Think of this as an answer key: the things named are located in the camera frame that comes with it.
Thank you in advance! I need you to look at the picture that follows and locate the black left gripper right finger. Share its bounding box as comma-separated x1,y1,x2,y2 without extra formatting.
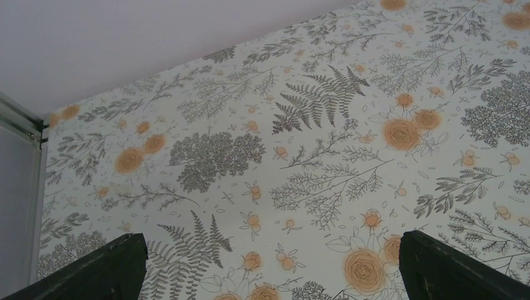
399,230,529,300

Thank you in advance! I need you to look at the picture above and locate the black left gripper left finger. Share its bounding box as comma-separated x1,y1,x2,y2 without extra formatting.
5,233,148,300

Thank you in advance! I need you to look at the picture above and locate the floral table mat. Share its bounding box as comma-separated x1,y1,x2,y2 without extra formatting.
37,1,529,299

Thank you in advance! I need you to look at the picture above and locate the grey metal frame post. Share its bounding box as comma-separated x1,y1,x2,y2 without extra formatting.
1,94,45,294

